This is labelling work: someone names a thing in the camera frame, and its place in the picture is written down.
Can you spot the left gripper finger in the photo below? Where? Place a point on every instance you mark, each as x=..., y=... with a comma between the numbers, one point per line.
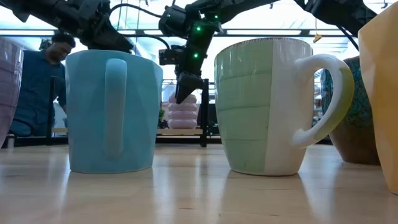
x=119, y=43

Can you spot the ribbed lilac mug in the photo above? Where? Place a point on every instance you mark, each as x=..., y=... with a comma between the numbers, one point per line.
x=183, y=116

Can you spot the green and white mug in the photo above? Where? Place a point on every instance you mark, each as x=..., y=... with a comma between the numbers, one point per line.
x=245, y=109

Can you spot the light blue faceted mug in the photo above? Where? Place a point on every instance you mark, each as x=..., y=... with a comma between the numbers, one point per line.
x=93, y=124

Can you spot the plain lilac mug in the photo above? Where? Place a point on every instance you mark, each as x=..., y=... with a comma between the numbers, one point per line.
x=9, y=93

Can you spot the teal and brown glazed mug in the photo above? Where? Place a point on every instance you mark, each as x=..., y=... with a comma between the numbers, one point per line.
x=357, y=124

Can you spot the yellow faceted mug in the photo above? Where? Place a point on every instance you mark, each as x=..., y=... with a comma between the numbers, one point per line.
x=385, y=93

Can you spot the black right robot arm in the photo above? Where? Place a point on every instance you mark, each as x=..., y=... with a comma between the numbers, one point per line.
x=342, y=13

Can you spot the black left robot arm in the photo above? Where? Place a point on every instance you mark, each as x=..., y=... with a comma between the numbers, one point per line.
x=37, y=7

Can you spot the person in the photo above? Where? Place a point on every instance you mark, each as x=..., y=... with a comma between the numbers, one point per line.
x=37, y=87

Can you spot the black overhead beam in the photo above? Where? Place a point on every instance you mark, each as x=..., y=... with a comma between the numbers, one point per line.
x=305, y=32

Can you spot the yellow hanging tag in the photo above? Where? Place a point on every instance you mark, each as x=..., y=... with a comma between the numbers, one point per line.
x=317, y=38

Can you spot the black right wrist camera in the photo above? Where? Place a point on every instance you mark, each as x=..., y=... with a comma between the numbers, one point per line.
x=169, y=57

